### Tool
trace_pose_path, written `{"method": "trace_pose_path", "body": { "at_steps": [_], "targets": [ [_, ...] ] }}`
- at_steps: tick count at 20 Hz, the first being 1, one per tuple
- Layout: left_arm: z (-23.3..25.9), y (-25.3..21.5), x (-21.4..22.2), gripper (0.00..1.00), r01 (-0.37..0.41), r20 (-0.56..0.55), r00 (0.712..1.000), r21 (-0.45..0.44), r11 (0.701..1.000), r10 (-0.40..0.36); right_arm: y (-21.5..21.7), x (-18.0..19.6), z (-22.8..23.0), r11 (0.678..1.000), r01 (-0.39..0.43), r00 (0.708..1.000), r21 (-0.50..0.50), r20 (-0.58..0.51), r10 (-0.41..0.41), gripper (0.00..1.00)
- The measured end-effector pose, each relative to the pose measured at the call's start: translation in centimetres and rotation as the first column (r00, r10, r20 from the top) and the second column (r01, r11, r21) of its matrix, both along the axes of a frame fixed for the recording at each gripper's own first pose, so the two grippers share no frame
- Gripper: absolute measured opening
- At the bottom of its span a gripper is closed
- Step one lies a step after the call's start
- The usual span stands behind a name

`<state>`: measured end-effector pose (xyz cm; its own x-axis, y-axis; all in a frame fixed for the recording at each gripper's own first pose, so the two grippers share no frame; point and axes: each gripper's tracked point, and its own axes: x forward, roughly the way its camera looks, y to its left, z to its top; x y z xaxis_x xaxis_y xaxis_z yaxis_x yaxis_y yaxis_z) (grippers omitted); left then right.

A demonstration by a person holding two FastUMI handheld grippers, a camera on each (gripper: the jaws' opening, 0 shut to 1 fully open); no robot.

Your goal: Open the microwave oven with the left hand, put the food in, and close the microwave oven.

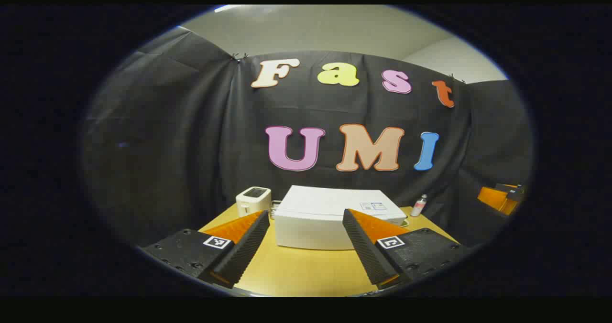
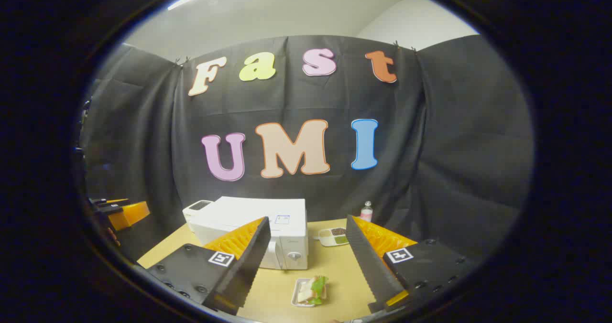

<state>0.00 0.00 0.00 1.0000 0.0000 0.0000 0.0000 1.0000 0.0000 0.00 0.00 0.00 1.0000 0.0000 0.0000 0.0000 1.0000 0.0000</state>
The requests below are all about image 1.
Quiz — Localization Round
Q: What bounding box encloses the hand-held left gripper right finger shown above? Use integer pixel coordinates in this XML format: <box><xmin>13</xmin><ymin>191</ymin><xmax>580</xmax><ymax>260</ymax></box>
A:
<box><xmin>342</xmin><ymin>208</ymin><xmax>471</xmax><ymax>288</ymax></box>

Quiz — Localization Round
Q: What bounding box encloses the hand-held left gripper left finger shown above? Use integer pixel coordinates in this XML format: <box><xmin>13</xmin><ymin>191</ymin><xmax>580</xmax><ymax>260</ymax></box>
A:
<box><xmin>139</xmin><ymin>211</ymin><xmax>271</xmax><ymax>289</ymax></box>

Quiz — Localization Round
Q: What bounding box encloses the white microwave oven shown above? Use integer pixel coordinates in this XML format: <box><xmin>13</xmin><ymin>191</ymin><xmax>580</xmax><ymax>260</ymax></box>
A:
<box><xmin>274</xmin><ymin>185</ymin><xmax>408</xmax><ymax>250</ymax></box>

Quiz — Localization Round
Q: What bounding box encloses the white toaster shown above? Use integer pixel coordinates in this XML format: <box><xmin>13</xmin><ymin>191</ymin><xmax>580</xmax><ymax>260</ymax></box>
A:
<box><xmin>236</xmin><ymin>187</ymin><xmax>272</xmax><ymax>217</ymax></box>

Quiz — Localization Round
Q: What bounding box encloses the black backdrop cloth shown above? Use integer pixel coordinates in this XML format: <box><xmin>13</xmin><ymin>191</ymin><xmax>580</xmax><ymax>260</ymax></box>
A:
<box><xmin>81</xmin><ymin>27</ymin><xmax>534</xmax><ymax>247</ymax></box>

